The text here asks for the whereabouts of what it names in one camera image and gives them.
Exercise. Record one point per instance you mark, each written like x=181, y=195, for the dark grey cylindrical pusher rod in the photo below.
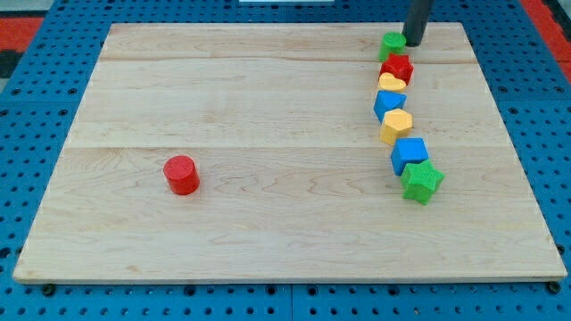
x=416, y=20

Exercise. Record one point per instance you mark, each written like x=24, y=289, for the red star block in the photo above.
x=398, y=65

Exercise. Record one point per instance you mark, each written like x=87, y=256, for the green star block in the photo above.
x=420, y=181

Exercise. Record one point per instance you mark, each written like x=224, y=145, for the green cylinder block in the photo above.
x=392, y=43

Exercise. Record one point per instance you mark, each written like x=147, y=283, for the yellow heart block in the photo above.
x=388, y=82

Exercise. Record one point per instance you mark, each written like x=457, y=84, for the blue triangle block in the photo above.
x=387, y=101

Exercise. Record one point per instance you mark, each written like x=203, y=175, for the yellow hexagon block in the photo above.
x=396, y=124

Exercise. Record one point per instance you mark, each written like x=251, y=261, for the blue cube block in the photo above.
x=408, y=150

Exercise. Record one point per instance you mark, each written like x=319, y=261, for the light wooden board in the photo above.
x=296, y=186

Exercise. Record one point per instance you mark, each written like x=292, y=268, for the red cylinder block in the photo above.
x=181, y=174

